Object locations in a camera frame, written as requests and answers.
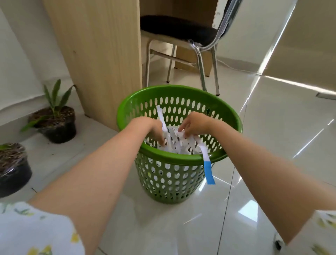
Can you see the white floral shirt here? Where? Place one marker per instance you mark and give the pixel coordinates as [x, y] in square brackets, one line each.
[31, 228]

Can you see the person's right hand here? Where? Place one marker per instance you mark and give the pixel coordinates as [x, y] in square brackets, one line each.
[200, 123]

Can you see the green perforated plastic basket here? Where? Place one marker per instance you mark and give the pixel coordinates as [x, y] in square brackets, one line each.
[181, 89]

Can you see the person's right forearm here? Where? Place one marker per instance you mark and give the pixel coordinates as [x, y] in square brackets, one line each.
[275, 178]

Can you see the person's left hand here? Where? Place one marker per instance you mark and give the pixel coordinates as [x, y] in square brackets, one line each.
[149, 128]

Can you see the person's left forearm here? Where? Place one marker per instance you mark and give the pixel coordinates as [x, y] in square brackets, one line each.
[92, 184]

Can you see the heap of shredded paper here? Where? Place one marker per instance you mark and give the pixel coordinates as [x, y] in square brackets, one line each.
[173, 142]

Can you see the grey tiled floor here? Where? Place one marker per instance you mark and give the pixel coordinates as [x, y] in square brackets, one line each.
[275, 118]

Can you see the black potted plant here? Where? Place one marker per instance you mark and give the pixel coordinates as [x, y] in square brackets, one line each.
[13, 178]
[60, 131]

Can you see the black chair with chrome legs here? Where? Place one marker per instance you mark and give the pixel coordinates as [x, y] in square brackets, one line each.
[178, 29]

